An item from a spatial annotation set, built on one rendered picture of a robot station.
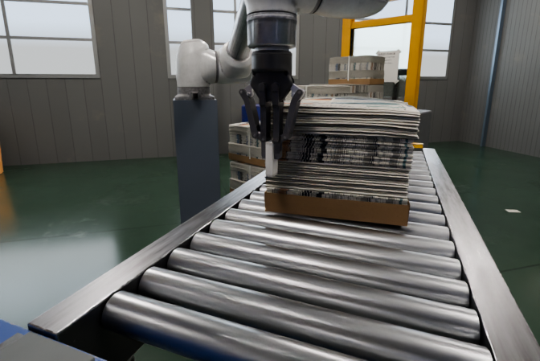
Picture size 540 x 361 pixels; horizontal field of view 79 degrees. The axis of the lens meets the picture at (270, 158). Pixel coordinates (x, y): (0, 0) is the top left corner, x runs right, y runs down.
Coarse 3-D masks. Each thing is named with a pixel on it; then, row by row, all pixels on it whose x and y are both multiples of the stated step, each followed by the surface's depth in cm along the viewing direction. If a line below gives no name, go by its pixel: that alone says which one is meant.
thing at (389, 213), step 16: (272, 208) 69; (288, 208) 68; (304, 208) 68; (320, 208) 67; (336, 208) 66; (352, 208) 65; (368, 208) 64; (384, 208) 63; (400, 208) 62; (400, 224) 63
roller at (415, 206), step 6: (264, 186) 90; (414, 204) 77; (420, 204) 76; (426, 204) 76; (432, 204) 76; (438, 204) 76; (414, 210) 76; (420, 210) 75; (426, 210) 75; (432, 210) 75; (438, 210) 74
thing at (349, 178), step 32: (320, 128) 63; (352, 128) 62; (384, 128) 60; (416, 128) 58; (288, 160) 67; (320, 160) 65; (352, 160) 63; (384, 160) 62; (288, 192) 68; (320, 192) 66; (352, 192) 65; (384, 192) 63
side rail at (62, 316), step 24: (240, 192) 84; (216, 216) 69; (168, 240) 58; (120, 264) 51; (144, 264) 51; (96, 288) 45; (120, 288) 45; (48, 312) 40; (72, 312) 40; (96, 312) 42; (48, 336) 37; (72, 336) 39; (96, 336) 42; (120, 336) 46; (120, 360) 46
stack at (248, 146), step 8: (232, 128) 199; (240, 128) 195; (248, 128) 190; (232, 136) 201; (240, 136) 197; (248, 136) 192; (232, 144) 201; (240, 144) 197; (248, 144) 193; (256, 144) 188; (232, 152) 204; (240, 152) 198; (248, 152) 194; (256, 152) 189; (232, 168) 206; (240, 168) 201; (248, 168) 196; (256, 168) 192; (264, 168) 188; (232, 176) 208; (240, 176) 203; (248, 176) 198; (232, 184) 208; (240, 184) 203
